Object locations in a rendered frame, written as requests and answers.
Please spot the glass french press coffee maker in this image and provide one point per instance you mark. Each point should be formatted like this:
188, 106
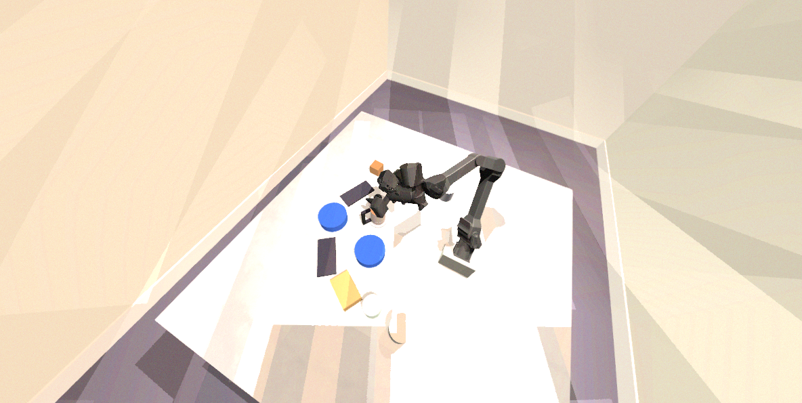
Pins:
375, 221

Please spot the orange cube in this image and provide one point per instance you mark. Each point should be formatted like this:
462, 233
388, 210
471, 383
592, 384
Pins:
376, 167

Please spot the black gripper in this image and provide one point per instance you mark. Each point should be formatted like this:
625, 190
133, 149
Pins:
379, 206

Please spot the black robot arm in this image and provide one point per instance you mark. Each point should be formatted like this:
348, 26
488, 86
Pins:
469, 227

